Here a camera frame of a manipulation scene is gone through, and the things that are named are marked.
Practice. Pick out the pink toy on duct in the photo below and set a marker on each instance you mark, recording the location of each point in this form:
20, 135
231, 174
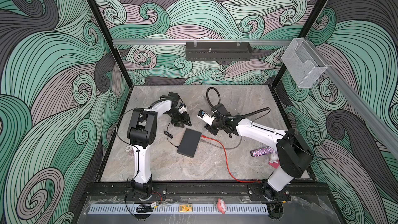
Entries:
221, 206

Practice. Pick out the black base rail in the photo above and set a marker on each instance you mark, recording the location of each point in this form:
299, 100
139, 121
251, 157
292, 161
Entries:
171, 190

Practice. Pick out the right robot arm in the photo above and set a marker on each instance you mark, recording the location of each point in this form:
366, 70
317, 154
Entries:
289, 147

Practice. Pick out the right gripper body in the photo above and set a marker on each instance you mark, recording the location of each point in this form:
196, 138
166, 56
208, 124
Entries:
216, 125

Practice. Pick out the yellow label tag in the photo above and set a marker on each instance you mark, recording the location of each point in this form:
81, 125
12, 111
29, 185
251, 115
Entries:
185, 208

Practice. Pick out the white slotted cable duct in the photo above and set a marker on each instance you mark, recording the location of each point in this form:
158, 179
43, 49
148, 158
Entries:
207, 209

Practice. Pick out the black network switch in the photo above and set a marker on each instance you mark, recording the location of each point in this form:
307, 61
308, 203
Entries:
189, 143

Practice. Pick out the pink item under left arm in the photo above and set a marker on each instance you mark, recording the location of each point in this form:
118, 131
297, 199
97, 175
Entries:
129, 150

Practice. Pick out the black wall-mounted tray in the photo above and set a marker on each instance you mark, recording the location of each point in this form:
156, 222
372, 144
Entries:
219, 51

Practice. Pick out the clear plastic wall bin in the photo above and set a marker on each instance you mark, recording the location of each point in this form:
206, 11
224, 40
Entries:
304, 62

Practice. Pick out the glittery purple microphone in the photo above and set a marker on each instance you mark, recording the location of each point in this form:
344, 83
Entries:
261, 151

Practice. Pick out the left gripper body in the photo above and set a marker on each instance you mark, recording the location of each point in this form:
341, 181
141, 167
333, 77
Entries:
177, 118

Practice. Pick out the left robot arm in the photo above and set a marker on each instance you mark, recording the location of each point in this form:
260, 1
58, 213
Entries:
142, 131

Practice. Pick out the white bunny pink figurine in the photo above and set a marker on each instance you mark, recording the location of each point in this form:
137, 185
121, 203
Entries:
274, 160

